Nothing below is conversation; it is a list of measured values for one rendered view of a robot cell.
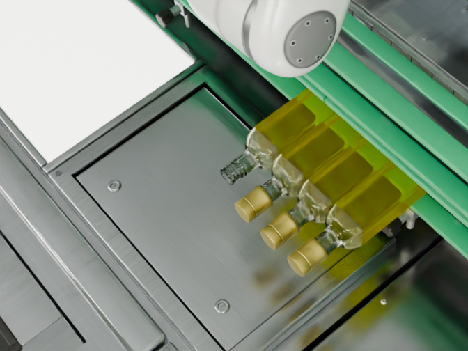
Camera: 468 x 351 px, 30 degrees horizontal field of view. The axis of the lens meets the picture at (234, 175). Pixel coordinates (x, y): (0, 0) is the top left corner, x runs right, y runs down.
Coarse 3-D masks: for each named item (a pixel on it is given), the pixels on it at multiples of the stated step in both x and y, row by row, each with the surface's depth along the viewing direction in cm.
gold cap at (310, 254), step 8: (312, 240) 117; (304, 248) 117; (312, 248) 117; (320, 248) 117; (288, 256) 117; (296, 256) 116; (304, 256) 116; (312, 256) 116; (320, 256) 117; (296, 264) 116; (304, 264) 116; (312, 264) 116; (296, 272) 118; (304, 272) 116
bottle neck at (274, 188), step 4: (268, 180) 124; (272, 180) 124; (276, 180) 123; (264, 184) 124; (268, 184) 123; (272, 184) 123; (276, 184) 123; (280, 184) 123; (264, 188) 123; (268, 188) 123; (272, 188) 123; (276, 188) 123; (280, 188) 123; (268, 192) 123; (272, 192) 123; (276, 192) 123; (280, 192) 124; (284, 192) 124; (272, 196) 123; (276, 196) 124; (272, 200) 123
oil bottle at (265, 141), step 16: (304, 96) 129; (288, 112) 127; (304, 112) 127; (320, 112) 127; (256, 128) 126; (272, 128) 126; (288, 128) 126; (304, 128) 126; (256, 144) 125; (272, 144) 125; (288, 144) 125; (256, 160) 126; (272, 160) 126
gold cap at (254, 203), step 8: (256, 192) 122; (264, 192) 122; (240, 200) 123; (248, 200) 122; (256, 200) 122; (264, 200) 122; (240, 208) 122; (248, 208) 121; (256, 208) 122; (264, 208) 123; (240, 216) 124; (248, 216) 121; (256, 216) 123
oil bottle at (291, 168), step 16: (320, 128) 126; (336, 128) 126; (352, 128) 125; (304, 144) 125; (320, 144) 124; (336, 144) 124; (288, 160) 123; (304, 160) 123; (320, 160) 123; (272, 176) 124; (288, 176) 122; (304, 176) 122; (288, 192) 124
